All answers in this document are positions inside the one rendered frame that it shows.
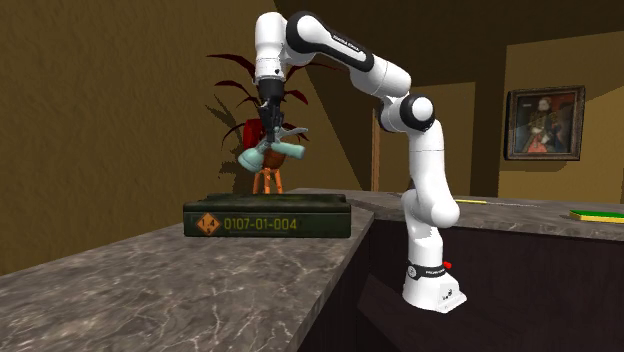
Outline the red-leaved potted plant orange stand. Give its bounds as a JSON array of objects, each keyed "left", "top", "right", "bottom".
[{"left": 205, "top": 52, "right": 339, "bottom": 196}]

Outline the green flat board yellow edge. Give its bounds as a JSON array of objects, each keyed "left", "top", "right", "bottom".
[{"left": 568, "top": 208, "right": 624, "bottom": 225}]

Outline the dark green box yellow print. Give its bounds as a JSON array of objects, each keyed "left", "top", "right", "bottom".
[{"left": 182, "top": 192, "right": 353, "bottom": 240}]

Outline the framed portrait wall picture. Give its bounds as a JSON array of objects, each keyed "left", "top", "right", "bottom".
[{"left": 502, "top": 85, "right": 587, "bottom": 163}]

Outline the dark robot stand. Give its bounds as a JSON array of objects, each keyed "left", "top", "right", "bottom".
[{"left": 357, "top": 272, "right": 624, "bottom": 352}]

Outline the teal spray bottle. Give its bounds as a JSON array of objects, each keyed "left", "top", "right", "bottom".
[{"left": 237, "top": 126, "right": 310, "bottom": 175}]

